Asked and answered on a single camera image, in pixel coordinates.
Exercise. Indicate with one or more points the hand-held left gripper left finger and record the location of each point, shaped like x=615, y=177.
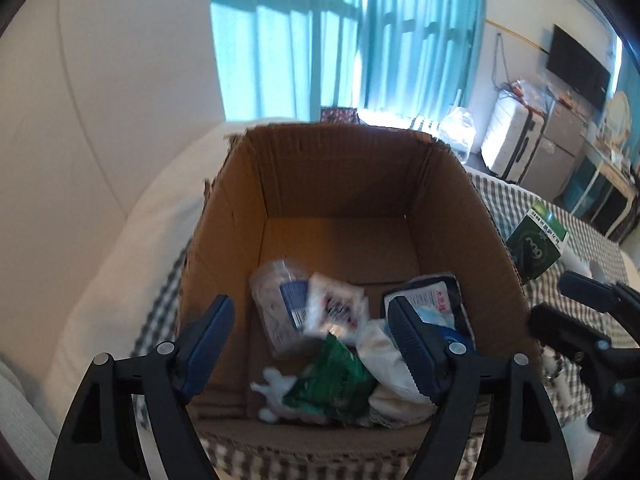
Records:
x=205, y=350

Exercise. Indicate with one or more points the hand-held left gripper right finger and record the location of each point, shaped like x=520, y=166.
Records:
x=415, y=345

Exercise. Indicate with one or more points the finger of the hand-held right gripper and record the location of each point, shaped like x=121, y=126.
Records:
x=585, y=286
x=560, y=325

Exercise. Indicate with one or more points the white plastic bag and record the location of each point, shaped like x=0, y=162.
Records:
x=382, y=355

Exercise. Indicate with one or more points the blue white tissue packet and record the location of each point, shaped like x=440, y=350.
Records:
x=435, y=295

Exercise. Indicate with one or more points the white tissue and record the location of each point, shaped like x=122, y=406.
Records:
x=275, y=395

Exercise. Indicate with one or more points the clear cotton swab container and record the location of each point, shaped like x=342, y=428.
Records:
x=275, y=305

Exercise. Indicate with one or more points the green snack packet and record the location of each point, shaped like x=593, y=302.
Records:
x=335, y=380

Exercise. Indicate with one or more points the red white sachet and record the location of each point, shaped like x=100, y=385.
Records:
x=332, y=305

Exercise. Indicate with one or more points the brown cardboard box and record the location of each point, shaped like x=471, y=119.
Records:
x=340, y=185

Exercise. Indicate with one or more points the checkered cloth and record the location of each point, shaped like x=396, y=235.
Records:
x=590, y=240

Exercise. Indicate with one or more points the green carton box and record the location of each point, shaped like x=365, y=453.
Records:
x=535, y=250

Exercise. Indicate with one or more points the white dressing table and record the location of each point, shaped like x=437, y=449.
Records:
x=605, y=180

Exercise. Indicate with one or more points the silver fridge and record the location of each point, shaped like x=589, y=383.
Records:
x=552, y=155

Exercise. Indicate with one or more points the white suitcase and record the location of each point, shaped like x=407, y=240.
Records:
x=507, y=140

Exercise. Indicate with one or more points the oval vanity mirror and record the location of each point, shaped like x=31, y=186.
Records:
x=617, y=120

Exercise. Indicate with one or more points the clear plastic bag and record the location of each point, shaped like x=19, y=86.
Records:
x=530, y=94

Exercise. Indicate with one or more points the black television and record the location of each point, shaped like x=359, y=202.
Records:
x=577, y=67

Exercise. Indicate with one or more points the narrow teal curtain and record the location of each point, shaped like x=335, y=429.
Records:
x=627, y=70

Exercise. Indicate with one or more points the pack of water bottles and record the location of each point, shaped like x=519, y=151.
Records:
x=425, y=125

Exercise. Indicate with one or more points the dark patterned cushion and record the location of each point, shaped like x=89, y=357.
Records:
x=340, y=115

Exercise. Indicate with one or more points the beige padded headboard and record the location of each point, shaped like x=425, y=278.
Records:
x=100, y=85

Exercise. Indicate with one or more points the wide teal curtain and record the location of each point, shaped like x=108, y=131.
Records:
x=300, y=35

